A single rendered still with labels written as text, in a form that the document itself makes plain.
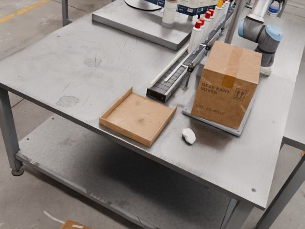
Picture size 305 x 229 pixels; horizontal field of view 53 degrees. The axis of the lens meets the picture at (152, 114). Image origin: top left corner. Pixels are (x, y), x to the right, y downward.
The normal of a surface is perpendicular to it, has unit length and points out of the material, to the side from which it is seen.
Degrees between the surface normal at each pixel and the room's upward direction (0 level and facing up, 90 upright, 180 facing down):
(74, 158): 1
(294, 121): 0
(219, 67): 0
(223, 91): 90
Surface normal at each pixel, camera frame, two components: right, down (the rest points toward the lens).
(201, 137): 0.14, -0.75
